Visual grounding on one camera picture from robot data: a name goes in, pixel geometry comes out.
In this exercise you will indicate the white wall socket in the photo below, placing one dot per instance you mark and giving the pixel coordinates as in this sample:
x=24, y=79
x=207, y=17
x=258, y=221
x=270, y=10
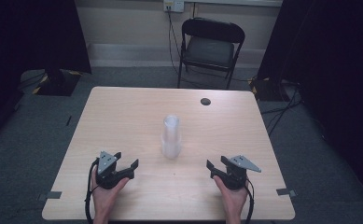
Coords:
x=174, y=5

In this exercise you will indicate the dark curtain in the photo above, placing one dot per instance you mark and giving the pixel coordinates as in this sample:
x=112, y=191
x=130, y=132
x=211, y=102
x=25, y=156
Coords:
x=23, y=46
x=334, y=62

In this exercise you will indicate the person's left hand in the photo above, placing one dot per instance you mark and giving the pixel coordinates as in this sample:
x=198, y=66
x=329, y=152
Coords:
x=103, y=199

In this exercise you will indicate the grey tape piece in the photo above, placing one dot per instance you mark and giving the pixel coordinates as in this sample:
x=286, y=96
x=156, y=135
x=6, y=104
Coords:
x=53, y=195
x=285, y=192

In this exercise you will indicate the black stand base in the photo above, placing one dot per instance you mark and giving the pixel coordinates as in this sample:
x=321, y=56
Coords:
x=58, y=83
x=268, y=90

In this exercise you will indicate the person's right hand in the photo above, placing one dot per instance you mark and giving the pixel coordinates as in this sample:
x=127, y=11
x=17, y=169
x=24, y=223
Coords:
x=234, y=200

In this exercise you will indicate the stack of clear plastic cups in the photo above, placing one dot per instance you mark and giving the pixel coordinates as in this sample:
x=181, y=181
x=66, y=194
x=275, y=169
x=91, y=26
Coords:
x=171, y=140

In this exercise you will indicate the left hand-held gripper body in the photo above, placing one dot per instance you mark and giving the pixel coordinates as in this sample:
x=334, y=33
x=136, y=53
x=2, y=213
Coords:
x=107, y=174

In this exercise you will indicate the black folding chair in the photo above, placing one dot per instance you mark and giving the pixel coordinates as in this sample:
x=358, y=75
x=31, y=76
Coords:
x=210, y=49

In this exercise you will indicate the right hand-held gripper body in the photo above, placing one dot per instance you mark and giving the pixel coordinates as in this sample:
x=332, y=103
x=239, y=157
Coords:
x=235, y=179

